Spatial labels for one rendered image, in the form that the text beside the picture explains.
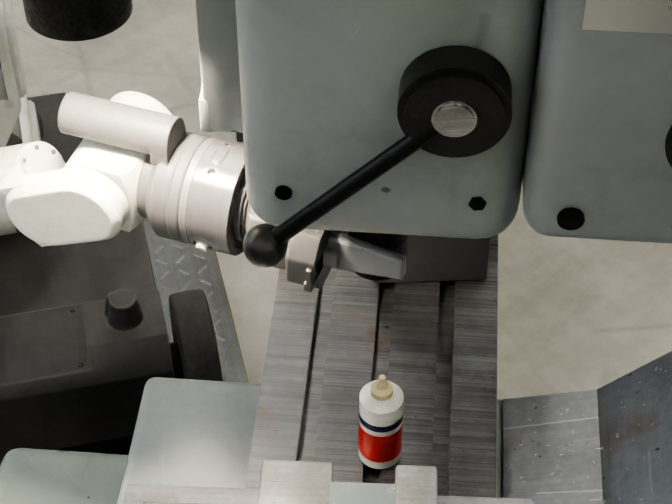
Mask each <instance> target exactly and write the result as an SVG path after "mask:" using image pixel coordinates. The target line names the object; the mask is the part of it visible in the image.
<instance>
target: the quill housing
mask: <svg viewBox="0 0 672 504"><path fill-rule="evenodd" d="M235 3H236V21H237V38H238V55H239V73H240V90H241V107H242V125H243V142H244V159H245V176H246V194H247V197H248V201H249V204H250V206H251V208H252V209H253V211H254V212H255V213H256V215H257V216H258V217H259V218H260V219H262V220H263V221H265V222H267V223H269V224H271V225H274V226H278V225H280V224H281V223H282V222H284V221H285V220H287V219H288V218H289V217H291V216H292V215H294V214H295V213H297V212H298V211H299V210H301V209H302V208H304V207H305V206H306V205H308V204H309V203H311V202H312V201H313V200H315V199H316V198H318V197H319V196H321V195H322V194H323V193H325V192H326V191H328V190H329V189H330V188H332V187H333V186H335V185H336V184H338V183H339V182H340V181H342V180H343V179H345V178H346V177H347V176H349V175H350V174H352V173H353V172H355V171H356V170H357V169H359V168H360V167H362V166H363V165H364V164H366V163H367V162H369V161H370V160H371V159H373V158H374V157H376V156H377V155H379V154H380V153H381V152H383V151H384V150H386V149H387V148H388V147H390V146H391V145H393V144H394V143H396V142H397V141H398V140H400V139H401V138H403V137H404V136H405V134H404V133H403V131H402V129H401V127H400V125H399V122H398V117H397V107H398V96H399V85H400V80H401V77H402V75H403V73H404V71H405V69H406V68H407V66H408V65H409V64H410V63H411V62H412V61H413V60H414V59H416V58H417V57H418V56H420V55H421V54H423V53H425V52H427V51H429V50H432V49H435V48H439V47H443V46H467V47H472V48H475V49H479V50H481V51H483V52H486V53H488V54H489V55H491V56H493V57H494V58H495V59H496V60H498V61H499V62H500V63H501V64H502V65H503V67H504V68H505V69H506V71H507V73H508V75H509V77H510V80H511V83H512V121H511V124H510V127H509V129H508V131H507V133H506V134H505V136H504V137H503V138H502V139H501V140H500V141H499V142H498V143H497V144H496V145H494V146H493V147H492V148H490V149H488V150H486V151H484V152H482V153H479V154H476V155H473V156H468V157H460V158H451V157H443V156H438V155H435V154H431V153H429V152H427V151H424V150H422V149H421V148H420V149H419V150H418V151H416V152H415V153H413V154H412V155H410V156H409V157H408V158H406V159H405V160H403V161H402V162H400V163H399V164H397V165H396V166H395V167H393V168H392V169H390V170H389V171H387V172H386V173H384V174H383V175H382V176H380V177H379V178H377V179H376V180H374V181H373V182H372V183H370V184H369V185H367V186H366V187H364V188H363V189H361V190H360V191H359V192H357V193H356V194H354V195H353V196H351V197H350V198H349V199H347V200H346V201H344V202H343V203H341V204H340V205H338V206H337V207H336V208H334V209H333V210H331V211H330V212H328V213H327V214H325V215H324V216H323V217H321V218H320V219H318V220H317V221H315V222H314V223H313V224H311V225H310V226H308V227H307V228H305V229H316V230H333V231H350V232H367V233H384V234H401V235H418V236H435V237H452V238H469V239H481V238H490V237H492V236H495V235H498V234H500V233H501V232H503V231H504V230H505V229H506V228H507V227H508V226H509V225H510V223H511V222H512V221H513V220H514V218H515V215H516V213H517V210H518V206H519V202H520V193H521V185H522V177H523V168H524V160H525V151H526V143H527V135H528V126H529V118H530V109H531V101H532V93H533V84H534V76H535V68H536V59H537V51H538V42H539V34H540V26H541V17H542V9H543V0H235Z"/></svg>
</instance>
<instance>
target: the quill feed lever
mask: <svg viewBox="0 0 672 504"><path fill-rule="evenodd" d="M397 117H398V122H399V125H400V127H401V129H402V131H403V133H404V134H405V136H404V137H403V138H401V139H400V140H398V141H397V142H396V143H394V144H393V145H391V146H390V147H388V148H387V149H386V150H384V151H383V152H381V153H380V154H379V155H377V156H376V157H374V158H373V159H371V160H370V161H369V162H367V163H366V164H364V165H363V166H362V167H360V168H359V169H357V170H356V171H355V172H353V173H352V174H350V175H349V176H347V177H346V178H345V179H343V180H342V181H340V182H339V183H338V184H336V185H335V186H333V187H332V188H330V189H329V190H328V191H326V192H325V193H323V194H322V195H321V196H319V197H318V198H316V199H315V200H313V201H312V202H311V203H309V204H308V205H306V206H305V207H304V208H302V209H301V210H299V211H298V212H297V213H295V214H294V215H292V216H291V217H289V218H288V219H287V220H285V221H284V222H282V223H281V224H280V225H278V226H277V227H276V226H274V225H271V224H266V223H264V224H258V225H256V226H254V227H252V228H251V229H250V230H249V231H248V232H247V233H246V235H245V237H244V240H243V251H244V254H245V256H246V258H247V259H248V261H249V262H250V263H252V264H253V265H255V266H257V267H261V268H269V267H273V266H275V265H277V264H278V263H279V262H281V261H282V259H283V258H284V256H285V254H286V251H287V241H288V240H290V239H291V238H292V237H294V236H295V235H297V234H298V233H300V232H301V231H302V230H304V229H305V228H307V227H308V226H310V225H311V224H313V223H314V222H315V221H317V220H318V219H320V218H321V217H323V216H324V215H325V214H327V213H328V212H330V211H331V210H333V209H334V208H336V207H337V206H338V205H340V204H341V203H343V202H344V201H346V200H347V199H349V198H350V197H351V196H353V195H354V194H356V193H357V192H359V191H360V190H361V189H363V188H364V187H366V186H367V185H369V184H370V183H372V182H373V181H374V180H376V179H377V178H379V177H380V176H382V175H383V174H384V173H386V172H387V171H389V170H390V169H392V168H393V167H395V166H396V165H397V164H399V163H400V162H402V161H403V160H405V159H406V158H408V157H409V156H410V155H412V154H413V153H415V152H416V151H418V150H419V149H420V148H421V149H422V150H424V151H427V152H429V153H431V154H435V155H438V156H443V157H451V158H460V157H468V156H473V155H476V154H479V153H482V152H484V151H486V150H488V149H490V148H492V147H493V146H494V145H496V144H497V143H498V142H499V141H500V140H501V139H502V138H503V137H504V136H505V134H506V133H507V131H508V129H509V127H510V124H511V121H512V83H511V80H510V77H509V75H508V73H507V71H506V69H505V68H504V67H503V65H502V64H501V63H500V62H499V61H498V60H496V59H495V58H494V57H493V56H491V55H489V54H488V53H486V52H483V51H481V50H479V49H475V48H472V47H467V46H443V47H439V48H435V49H432V50H429V51H427V52H425V53H423V54H421V55H420V56H418V57H417V58H416V59H414V60H413V61H412V62H411V63H410V64H409V65H408V66H407V68H406V69H405V71H404V73H403V75H402V77H401V80H400V85H399V96H398V107H397Z"/></svg>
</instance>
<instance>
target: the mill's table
mask: <svg viewBox="0 0 672 504"><path fill-rule="evenodd" d="M497 316H498V235H495V236H492V237H491V244H490V254H489V264H488V274H487V278H486V279H484V280H454V281H421V282H387V283H376V282H374V281H373V280H368V279H365V278H362V277H360V276H359V275H357V274H356V273H355V272H353V271H347V270H341V269H337V268H333V267H332V268H331V270H330V272H329V274H328V276H327V278H326V280H325V282H324V284H323V286H322V288H320V289H316V288H313V290H312V292H308V291H304V285H300V284H296V283H292V282H288V281H287V279H286V270H282V269H279V276H278V282H277V288H276V294H275V301H274V307H273V313H272V319H271V326H270V332H269V338H268V344H267V351H266V357H265V363H264V369H263V376H262V382H261V388H260V394H259V401H258V407H257V413H256V420H255V426H254V432H253V438H252V445H251V451H250V457H249V463H248V470H247V476H246V482H245V488H253V489H259V486H260V477H261V467H262V462H263V460H283V461H310V462H331V463H332V464H333V482H355V483H381V484H395V468H396V466H397V465H416V466H435V467H436V468H437V496H463V497H489V498H496V441H497ZM380 375H385V377H386V380H387V381H391V382H393V383H395V384H397V385H398V386H399V387H400V388H401V390H402V391H403V394H404V405H403V429H402V447H401V456H400V459H399V461H398V462H397V463H396V464H395V465H393V466H392V467H389V468H386V469H374V468H371V467H369V466H367V465H365V464H364V463H363V462H362V461H361V459H360V457H359V454H358V430H359V394H360V391H361V389H362V388H363V387H364V386H365V385H366V384H367V383H369V382H371V381H375V380H378V378H379V376H380Z"/></svg>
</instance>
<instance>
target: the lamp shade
mask: <svg viewBox="0 0 672 504"><path fill-rule="evenodd" d="M22 1H23V6H24V12H25V18H26V21H27V23H28V25H29V26H30V27H31V28H32V29H33V30H34V31H35V32H37V33H38V34H40V35H42V36H45V37H47V38H50V39H54V40H60V41H85V40H91V39H96V38H99V37H102V36H105V35H107V34H110V33H112V32H114V31H115V30H117V29H118V28H120V27H121V26H122V25H124V24H125V23H126V22H127V20H128V19H129V18H130V16H131V14H132V11H133V2H132V0H22Z"/></svg>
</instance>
